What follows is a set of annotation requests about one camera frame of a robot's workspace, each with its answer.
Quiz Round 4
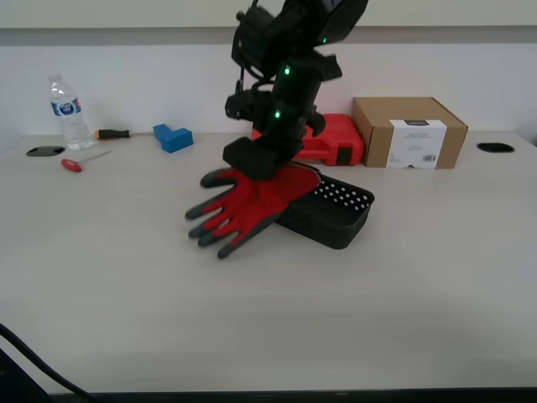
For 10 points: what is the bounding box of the orange black handled screwdriver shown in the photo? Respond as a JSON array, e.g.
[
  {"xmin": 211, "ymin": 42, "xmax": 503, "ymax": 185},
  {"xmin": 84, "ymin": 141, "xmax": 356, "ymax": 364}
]
[{"xmin": 93, "ymin": 128, "xmax": 157, "ymax": 140}]

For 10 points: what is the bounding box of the clear plastic water bottle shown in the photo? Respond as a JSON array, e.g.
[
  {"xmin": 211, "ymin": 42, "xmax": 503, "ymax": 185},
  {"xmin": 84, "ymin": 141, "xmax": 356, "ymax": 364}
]
[{"xmin": 46, "ymin": 74, "xmax": 96, "ymax": 151}]

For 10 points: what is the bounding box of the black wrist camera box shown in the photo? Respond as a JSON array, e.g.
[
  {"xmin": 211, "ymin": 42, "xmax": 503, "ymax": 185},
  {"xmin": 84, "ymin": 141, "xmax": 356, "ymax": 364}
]
[{"xmin": 225, "ymin": 87, "xmax": 274, "ymax": 122}]

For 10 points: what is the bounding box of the black table cable grommet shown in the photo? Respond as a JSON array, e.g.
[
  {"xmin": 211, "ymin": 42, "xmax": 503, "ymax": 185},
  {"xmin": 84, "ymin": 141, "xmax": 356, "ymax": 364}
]
[
  {"xmin": 25, "ymin": 145, "xmax": 67, "ymax": 158},
  {"xmin": 476, "ymin": 142, "xmax": 515, "ymax": 154}
]

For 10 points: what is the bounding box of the black cable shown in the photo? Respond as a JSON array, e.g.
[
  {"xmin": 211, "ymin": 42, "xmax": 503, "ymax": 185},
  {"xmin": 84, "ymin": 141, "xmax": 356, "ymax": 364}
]
[{"xmin": 0, "ymin": 322, "xmax": 102, "ymax": 403}]

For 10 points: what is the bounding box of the blue plastic block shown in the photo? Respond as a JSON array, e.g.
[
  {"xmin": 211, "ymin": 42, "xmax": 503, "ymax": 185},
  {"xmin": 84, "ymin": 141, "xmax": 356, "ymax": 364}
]
[{"xmin": 152, "ymin": 123, "xmax": 195, "ymax": 154}]

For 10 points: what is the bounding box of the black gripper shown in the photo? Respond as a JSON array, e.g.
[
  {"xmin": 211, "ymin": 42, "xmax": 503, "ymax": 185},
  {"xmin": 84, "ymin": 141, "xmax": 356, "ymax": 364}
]
[{"xmin": 222, "ymin": 62, "xmax": 327, "ymax": 181}]

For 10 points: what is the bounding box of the red and grey work glove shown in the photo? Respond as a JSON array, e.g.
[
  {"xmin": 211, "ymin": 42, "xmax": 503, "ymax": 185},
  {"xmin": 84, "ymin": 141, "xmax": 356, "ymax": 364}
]
[{"xmin": 185, "ymin": 163, "xmax": 323, "ymax": 259}]

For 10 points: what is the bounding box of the brown cardboard box white label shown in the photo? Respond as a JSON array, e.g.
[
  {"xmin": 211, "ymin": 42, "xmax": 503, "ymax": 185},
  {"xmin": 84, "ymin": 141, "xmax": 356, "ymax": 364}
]
[{"xmin": 351, "ymin": 96, "xmax": 469, "ymax": 170}]

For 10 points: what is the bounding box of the red plastic tool case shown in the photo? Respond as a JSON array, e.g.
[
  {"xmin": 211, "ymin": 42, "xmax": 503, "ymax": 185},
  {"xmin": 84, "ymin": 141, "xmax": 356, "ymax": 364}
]
[{"xmin": 250, "ymin": 112, "xmax": 365, "ymax": 167}]

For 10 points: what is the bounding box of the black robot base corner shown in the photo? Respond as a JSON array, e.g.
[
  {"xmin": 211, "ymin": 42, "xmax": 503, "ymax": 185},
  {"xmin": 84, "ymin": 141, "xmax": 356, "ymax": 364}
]
[{"xmin": 0, "ymin": 347, "xmax": 56, "ymax": 403}]

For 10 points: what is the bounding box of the black perforated plastic basket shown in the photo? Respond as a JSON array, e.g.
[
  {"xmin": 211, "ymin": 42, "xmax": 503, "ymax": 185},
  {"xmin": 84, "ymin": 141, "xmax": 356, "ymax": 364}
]
[{"xmin": 274, "ymin": 170, "xmax": 376, "ymax": 251}]

